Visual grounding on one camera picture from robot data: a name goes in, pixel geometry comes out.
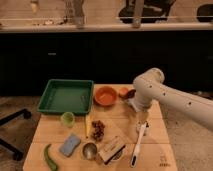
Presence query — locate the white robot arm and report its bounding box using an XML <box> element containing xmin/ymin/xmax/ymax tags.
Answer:
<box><xmin>133</xmin><ymin>68</ymin><xmax>213</xmax><ymax>131</ymax></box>

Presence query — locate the small orange fruit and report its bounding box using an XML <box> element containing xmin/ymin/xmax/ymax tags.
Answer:
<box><xmin>119</xmin><ymin>87</ymin><xmax>128</xmax><ymax>98</ymax></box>

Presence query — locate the blue sponge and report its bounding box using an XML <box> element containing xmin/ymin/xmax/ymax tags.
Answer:
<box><xmin>59</xmin><ymin>134</ymin><xmax>81</xmax><ymax>157</ymax></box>

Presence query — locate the green cup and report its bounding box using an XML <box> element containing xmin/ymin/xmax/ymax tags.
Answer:
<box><xmin>60</xmin><ymin>112</ymin><xmax>75</xmax><ymax>127</ymax></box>

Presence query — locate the dark cabinet counter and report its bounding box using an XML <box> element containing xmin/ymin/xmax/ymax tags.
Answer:
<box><xmin>0</xmin><ymin>31</ymin><xmax>213</xmax><ymax>96</ymax></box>

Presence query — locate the yellow corn cob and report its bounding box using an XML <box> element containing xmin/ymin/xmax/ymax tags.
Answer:
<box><xmin>85</xmin><ymin>114</ymin><xmax>91</xmax><ymax>138</ymax></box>

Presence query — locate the green plastic tray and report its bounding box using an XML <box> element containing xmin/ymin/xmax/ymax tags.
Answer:
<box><xmin>38</xmin><ymin>79</ymin><xmax>94</xmax><ymax>116</ymax></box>

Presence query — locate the black office chair base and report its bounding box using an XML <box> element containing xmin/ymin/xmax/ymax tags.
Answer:
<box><xmin>0</xmin><ymin>108</ymin><xmax>32</xmax><ymax>162</ymax></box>

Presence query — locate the brown grape bunch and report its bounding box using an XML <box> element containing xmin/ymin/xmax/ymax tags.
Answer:
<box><xmin>91</xmin><ymin>120</ymin><xmax>105</xmax><ymax>142</ymax></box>

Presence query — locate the orange red bowl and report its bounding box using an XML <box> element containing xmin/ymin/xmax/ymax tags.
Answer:
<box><xmin>94</xmin><ymin>86</ymin><xmax>117</xmax><ymax>106</ymax></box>

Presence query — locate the wooden block brush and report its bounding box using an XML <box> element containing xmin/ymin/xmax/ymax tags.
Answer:
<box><xmin>98</xmin><ymin>136</ymin><xmax>126</xmax><ymax>165</ymax></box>

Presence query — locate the dark brown bowl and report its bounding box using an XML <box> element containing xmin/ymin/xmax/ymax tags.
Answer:
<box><xmin>125</xmin><ymin>89</ymin><xmax>136</xmax><ymax>99</ymax></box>

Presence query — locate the green chili pepper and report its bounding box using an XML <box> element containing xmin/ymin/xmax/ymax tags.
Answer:
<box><xmin>43</xmin><ymin>144</ymin><xmax>58</xmax><ymax>171</ymax></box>

